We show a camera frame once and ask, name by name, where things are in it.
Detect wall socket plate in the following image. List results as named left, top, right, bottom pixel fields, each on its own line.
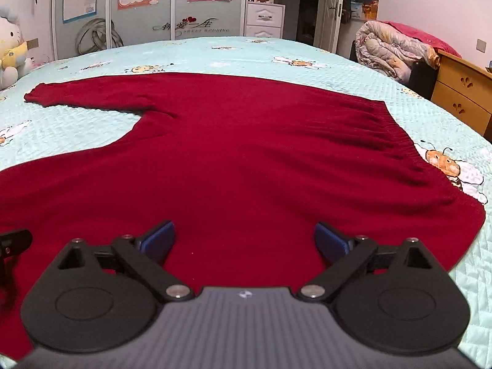
left=476, top=38, right=487, bottom=54

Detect white Hello Kitty plush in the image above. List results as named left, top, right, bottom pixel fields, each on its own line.
left=0, top=7, right=32, bottom=90

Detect light green quilted bedspread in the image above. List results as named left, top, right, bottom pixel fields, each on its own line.
left=1, top=37, right=491, bottom=368

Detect rolled floral quilt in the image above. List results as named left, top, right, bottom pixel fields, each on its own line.
left=355, top=21, right=440, bottom=84

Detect white drawer cabinet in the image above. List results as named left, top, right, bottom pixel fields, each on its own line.
left=244, top=2, right=285, bottom=38

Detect white door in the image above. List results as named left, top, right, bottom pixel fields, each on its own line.
left=314, top=0, right=343, bottom=54

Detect pink red pillow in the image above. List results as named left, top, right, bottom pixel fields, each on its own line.
left=383, top=21, right=461, bottom=58

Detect wooden bedside cabinet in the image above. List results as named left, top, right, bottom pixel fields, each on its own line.
left=431, top=50, right=492, bottom=142

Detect dark red knit sweater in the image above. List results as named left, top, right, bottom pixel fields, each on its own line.
left=1, top=73, right=485, bottom=358

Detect grey sliding-door wardrobe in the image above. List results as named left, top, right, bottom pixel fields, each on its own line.
left=51, top=0, right=247, bottom=59

